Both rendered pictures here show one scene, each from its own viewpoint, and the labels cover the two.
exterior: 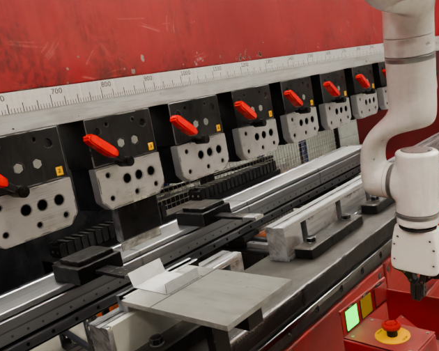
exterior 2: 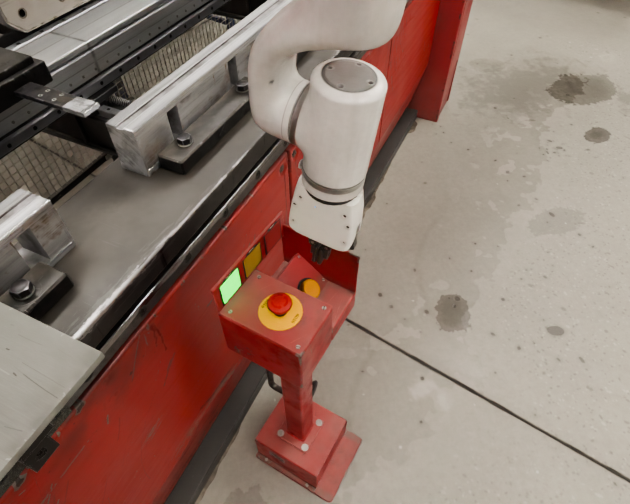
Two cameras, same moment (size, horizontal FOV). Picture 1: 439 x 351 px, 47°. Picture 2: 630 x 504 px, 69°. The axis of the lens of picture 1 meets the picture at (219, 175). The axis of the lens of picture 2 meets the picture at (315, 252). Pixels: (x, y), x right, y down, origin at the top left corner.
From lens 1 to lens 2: 0.62 m
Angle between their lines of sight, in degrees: 43
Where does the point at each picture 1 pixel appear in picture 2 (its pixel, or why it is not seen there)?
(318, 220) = (199, 97)
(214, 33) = not seen: outside the picture
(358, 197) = not seen: hidden behind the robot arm
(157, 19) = not seen: outside the picture
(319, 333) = (192, 281)
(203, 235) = (7, 116)
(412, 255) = (318, 225)
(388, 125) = (302, 34)
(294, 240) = (157, 142)
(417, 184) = (339, 145)
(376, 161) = (276, 85)
